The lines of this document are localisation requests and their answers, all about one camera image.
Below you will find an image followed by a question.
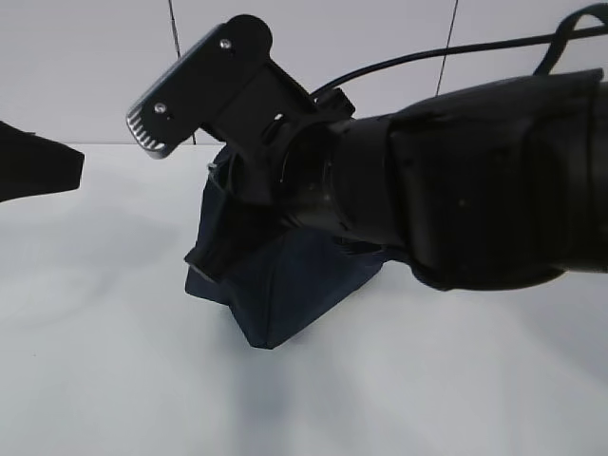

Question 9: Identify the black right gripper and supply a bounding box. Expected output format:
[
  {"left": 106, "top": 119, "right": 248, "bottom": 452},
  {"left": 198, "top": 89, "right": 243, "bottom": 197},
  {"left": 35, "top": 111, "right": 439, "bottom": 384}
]
[{"left": 185, "top": 113, "right": 352, "bottom": 280}]

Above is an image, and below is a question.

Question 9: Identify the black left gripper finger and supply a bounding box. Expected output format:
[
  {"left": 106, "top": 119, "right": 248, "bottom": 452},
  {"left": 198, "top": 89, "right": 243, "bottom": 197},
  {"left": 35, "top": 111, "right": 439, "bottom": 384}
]
[{"left": 1, "top": 122, "right": 85, "bottom": 202}]

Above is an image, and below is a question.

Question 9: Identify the dark navy insulated lunch bag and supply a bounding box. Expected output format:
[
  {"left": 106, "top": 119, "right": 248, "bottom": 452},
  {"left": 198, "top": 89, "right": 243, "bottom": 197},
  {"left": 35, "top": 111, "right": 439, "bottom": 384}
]
[{"left": 185, "top": 146, "right": 385, "bottom": 350}]

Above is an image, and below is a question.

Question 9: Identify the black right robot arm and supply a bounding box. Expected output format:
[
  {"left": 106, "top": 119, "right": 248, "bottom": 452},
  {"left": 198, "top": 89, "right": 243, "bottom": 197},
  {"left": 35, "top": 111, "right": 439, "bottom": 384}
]
[{"left": 186, "top": 69, "right": 607, "bottom": 291}]

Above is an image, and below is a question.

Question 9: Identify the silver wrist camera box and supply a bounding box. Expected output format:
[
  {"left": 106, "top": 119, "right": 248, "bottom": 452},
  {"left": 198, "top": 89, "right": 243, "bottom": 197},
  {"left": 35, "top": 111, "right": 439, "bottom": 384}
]
[{"left": 126, "top": 14, "right": 318, "bottom": 160}]

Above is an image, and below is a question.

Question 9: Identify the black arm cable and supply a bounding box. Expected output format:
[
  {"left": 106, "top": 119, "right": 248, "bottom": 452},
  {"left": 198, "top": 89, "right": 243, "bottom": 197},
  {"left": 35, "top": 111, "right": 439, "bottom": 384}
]
[{"left": 311, "top": 2, "right": 608, "bottom": 104}]

